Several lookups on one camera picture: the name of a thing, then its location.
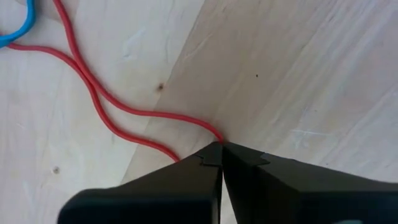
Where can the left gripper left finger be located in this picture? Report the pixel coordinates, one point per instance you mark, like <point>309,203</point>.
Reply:
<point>140,205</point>

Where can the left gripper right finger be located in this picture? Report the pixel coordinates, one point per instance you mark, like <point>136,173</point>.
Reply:
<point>311,199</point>

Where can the thin red rubber band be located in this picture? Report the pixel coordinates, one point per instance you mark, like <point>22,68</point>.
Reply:
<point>70,40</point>

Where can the small blue rubber band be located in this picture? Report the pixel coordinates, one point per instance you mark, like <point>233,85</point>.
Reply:
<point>30,18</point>

